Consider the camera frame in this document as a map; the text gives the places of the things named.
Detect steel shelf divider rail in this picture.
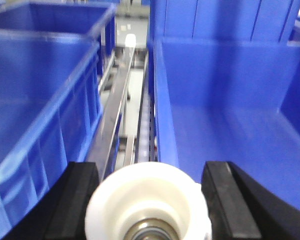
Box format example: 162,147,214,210
86,47,135,182

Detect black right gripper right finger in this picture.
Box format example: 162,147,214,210
201,161,300,240

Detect blue crate behind left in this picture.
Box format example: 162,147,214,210
0,1,116,79

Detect blue crate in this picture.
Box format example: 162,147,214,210
0,1,116,79
0,32,103,239

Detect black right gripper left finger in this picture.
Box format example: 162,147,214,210
4,162,99,240

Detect white roller track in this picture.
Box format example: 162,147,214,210
134,90,156,163

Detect blue crate on left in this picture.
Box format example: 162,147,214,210
0,32,103,239

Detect blue shelf box on right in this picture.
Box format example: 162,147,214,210
148,0,300,211

